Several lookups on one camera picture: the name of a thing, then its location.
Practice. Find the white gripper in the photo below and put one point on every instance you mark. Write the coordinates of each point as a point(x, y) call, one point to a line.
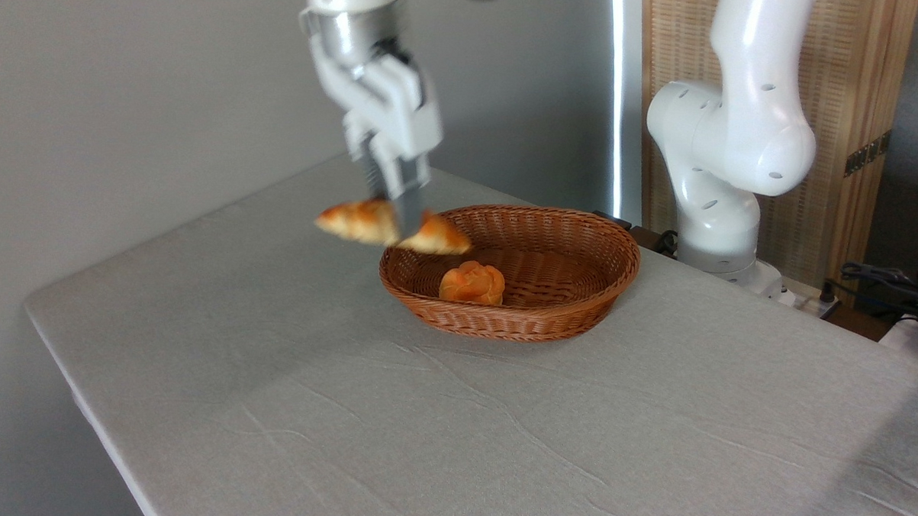
point(392, 100)

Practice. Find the long twisted bread roll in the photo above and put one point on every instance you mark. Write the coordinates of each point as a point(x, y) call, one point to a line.
point(362, 222)

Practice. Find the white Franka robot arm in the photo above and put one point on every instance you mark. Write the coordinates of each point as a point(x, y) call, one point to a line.
point(752, 125)

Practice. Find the round orange bread bun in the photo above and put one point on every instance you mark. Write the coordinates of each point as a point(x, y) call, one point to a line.
point(471, 283)

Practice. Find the brown wicker basket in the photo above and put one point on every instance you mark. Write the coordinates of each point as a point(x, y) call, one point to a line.
point(575, 311)

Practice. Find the grey tablecloth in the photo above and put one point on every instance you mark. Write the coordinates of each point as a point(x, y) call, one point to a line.
point(434, 427)

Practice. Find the white vertical pole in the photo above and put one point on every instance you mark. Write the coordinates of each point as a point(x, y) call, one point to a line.
point(626, 92)

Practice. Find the white power strip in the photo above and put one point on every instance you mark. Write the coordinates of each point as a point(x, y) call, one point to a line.
point(808, 303)

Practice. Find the brass screen hinge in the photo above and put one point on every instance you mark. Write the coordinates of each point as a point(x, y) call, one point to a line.
point(868, 153)

